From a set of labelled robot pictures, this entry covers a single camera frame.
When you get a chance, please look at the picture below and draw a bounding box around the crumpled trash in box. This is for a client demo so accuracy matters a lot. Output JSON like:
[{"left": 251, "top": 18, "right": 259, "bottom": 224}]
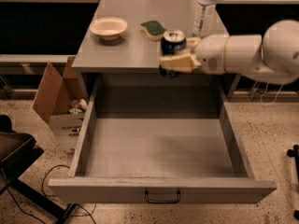
[{"left": 68, "top": 99, "right": 87, "bottom": 114}]

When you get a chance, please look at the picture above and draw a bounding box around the grey cabinet counter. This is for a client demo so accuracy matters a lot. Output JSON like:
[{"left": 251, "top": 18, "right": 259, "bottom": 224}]
[{"left": 71, "top": 0, "right": 247, "bottom": 99}]

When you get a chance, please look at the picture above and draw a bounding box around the grey open drawer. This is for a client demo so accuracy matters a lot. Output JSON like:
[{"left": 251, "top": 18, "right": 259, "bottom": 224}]
[{"left": 49, "top": 77, "right": 277, "bottom": 203}]

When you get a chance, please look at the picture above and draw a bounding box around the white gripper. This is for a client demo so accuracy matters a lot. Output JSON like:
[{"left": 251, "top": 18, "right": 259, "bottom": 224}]
[{"left": 159, "top": 35, "right": 227, "bottom": 75}]

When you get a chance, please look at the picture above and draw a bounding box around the brown cardboard box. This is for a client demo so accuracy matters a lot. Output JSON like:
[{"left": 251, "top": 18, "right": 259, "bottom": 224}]
[{"left": 33, "top": 57, "right": 87, "bottom": 153}]

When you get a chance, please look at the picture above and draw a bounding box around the blue pepsi can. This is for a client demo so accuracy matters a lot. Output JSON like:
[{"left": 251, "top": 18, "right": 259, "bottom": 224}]
[{"left": 159, "top": 30, "right": 187, "bottom": 77}]

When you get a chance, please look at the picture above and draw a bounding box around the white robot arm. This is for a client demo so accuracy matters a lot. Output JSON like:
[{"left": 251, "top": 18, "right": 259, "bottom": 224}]
[{"left": 159, "top": 20, "right": 299, "bottom": 85}]

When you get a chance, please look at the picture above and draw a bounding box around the black drawer handle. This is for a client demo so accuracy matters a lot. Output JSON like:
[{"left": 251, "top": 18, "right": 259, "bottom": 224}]
[{"left": 144, "top": 189, "right": 180, "bottom": 204}]

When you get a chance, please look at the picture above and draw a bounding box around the clear plastic water bottle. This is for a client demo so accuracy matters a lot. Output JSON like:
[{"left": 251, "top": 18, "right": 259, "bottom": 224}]
[{"left": 192, "top": 0, "right": 217, "bottom": 38}]

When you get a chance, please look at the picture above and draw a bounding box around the black stand base right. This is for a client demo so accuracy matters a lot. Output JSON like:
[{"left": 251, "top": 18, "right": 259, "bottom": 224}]
[{"left": 286, "top": 144, "right": 299, "bottom": 220}]

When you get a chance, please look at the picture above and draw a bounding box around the black floor cable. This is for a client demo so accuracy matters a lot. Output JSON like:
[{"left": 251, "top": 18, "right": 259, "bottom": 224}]
[{"left": 0, "top": 164, "right": 97, "bottom": 224}]

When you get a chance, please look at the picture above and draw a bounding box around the green yellow sponge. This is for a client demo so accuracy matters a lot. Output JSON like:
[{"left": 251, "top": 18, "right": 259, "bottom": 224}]
[{"left": 141, "top": 21, "right": 165, "bottom": 41}]

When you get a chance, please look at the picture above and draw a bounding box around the white bowl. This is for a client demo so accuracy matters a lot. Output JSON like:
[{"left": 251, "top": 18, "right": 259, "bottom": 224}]
[{"left": 90, "top": 17, "right": 128, "bottom": 40}]

